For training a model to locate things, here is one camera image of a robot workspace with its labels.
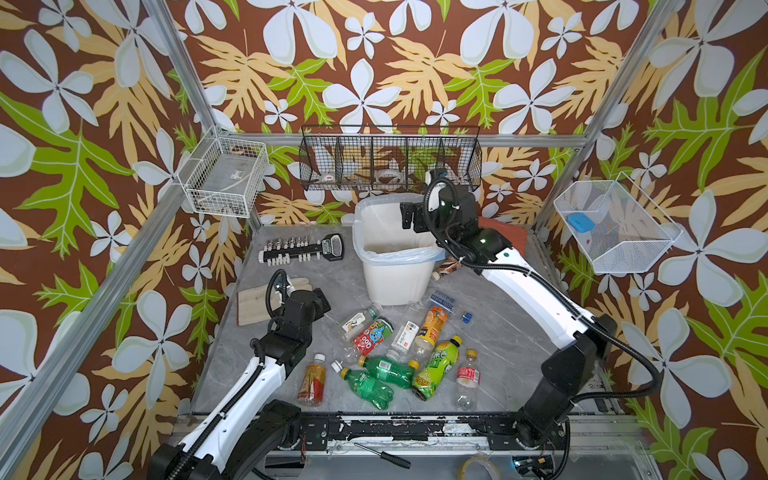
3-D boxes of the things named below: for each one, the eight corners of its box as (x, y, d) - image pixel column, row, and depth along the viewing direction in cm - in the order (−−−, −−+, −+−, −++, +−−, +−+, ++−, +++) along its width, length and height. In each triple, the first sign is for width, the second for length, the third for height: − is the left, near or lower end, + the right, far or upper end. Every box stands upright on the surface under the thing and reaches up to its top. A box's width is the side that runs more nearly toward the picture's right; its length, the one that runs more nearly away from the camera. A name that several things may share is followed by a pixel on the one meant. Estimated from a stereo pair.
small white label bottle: (385, 357, 87) (385, 353, 84) (402, 322, 94) (402, 317, 91) (403, 366, 85) (404, 363, 83) (419, 329, 92) (420, 325, 90)
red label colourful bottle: (362, 359, 87) (362, 353, 83) (351, 344, 90) (349, 337, 86) (395, 332, 93) (396, 325, 89) (383, 319, 95) (383, 312, 91)
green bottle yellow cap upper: (356, 369, 84) (356, 365, 81) (363, 354, 87) (362, 349, 84) (411, 390, 81) (412, 387, 78) (416, 373, 84) (417, 369, 81)
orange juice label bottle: (404, 362, 86) (405, 358, 83) (433, 309, 97) (434, 303, 94) (422, 372, 84) (423, 368, 81) (449, 317, 95) (451, 311, 92)
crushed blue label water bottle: (426, 307, 98) (427, 300, 94) (432, 294, 101) (434, 288, 98) (452, 319, 95) (455, 313, 92) (458, 306, 98) (461, 300, 95)
